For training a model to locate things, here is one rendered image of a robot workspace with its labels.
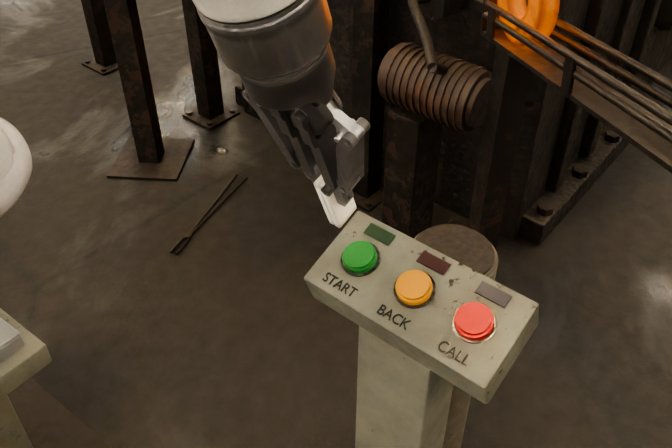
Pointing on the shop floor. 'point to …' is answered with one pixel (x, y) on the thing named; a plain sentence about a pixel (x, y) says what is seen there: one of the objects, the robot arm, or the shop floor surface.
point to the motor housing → (423, 127)
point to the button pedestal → (416, 337)
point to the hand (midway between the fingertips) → (336, 195)
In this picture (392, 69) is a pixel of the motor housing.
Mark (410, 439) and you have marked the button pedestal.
